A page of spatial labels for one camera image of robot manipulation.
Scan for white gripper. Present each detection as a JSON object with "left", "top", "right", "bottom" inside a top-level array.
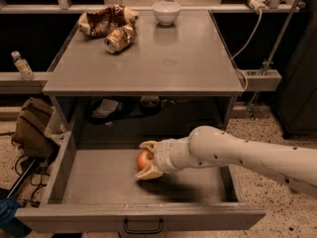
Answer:
[{"left": 135, "top": 138, "right": 192, "bottom": 180}]

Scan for red apple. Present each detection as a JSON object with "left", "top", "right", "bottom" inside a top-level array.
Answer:
[{"left": 137, "top": 150, "right": 154, "bottom": 171}]

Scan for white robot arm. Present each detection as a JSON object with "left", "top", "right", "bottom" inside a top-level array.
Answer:
[{"left": 136, "top": 126, "right": 317, "bottom": 197}]

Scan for open grey top drawer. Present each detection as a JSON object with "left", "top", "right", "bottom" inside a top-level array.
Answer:
[{"left": 16, "top": 133, "right": 265, "bottom": 233}]

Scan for dark bag under cabinet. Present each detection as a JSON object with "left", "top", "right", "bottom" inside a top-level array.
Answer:
[{"left": 84, "top": 97, "right": 135, "bottom": 125}]

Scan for grey metal cabinet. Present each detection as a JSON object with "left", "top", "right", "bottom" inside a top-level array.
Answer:
[{"left": 44, "top": 10, "right": 243, "bottom": 128}]

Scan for brown canvas backpack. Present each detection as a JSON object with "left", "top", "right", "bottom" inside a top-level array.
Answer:
[{"left": 12, "top": 97, "right": 57, "bottom": 159}]

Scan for crushed gold soda can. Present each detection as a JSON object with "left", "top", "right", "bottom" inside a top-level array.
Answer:
[{"left": 104, "top": 25, "right": 137, "bottom": 54}]

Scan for crumpled brown chip bag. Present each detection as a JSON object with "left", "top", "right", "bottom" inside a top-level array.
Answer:
[{"left": 77, "top": 4, "right": 139, "bottom": 37}]

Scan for white ceramic bowl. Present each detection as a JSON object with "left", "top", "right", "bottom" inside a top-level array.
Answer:
[{"left": 152, "top": 1, "right": 181, "bottom": 26}]

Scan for metal tripod stand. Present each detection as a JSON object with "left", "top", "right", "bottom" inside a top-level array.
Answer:
[{"left": 241, "top": 0, "right": 300, "bottom": 119}]

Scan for blue object on floor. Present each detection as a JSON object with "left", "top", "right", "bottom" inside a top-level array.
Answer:
[{"left": 0, "top": 197, "right": 31, "bottom": 238}]

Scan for clear plastic water bottle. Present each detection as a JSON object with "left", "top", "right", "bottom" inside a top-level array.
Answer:
[{"left": 11, "top": 51, "right": 35, "bottom": 80}]

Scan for black drawer handle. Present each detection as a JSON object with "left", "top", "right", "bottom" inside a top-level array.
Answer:
[{"left": 124, "top": 219, "right": 163, "bottom": 235}]

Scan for black cables on floor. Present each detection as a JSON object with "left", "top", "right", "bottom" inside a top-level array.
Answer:
[{"left": 13, "top": 154, "right": 51, "bottom": 208}]

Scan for white power cable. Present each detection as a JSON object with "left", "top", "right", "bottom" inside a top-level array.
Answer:
[{"left": 230, "top": 7, "right": 264, "bottom": 92}]

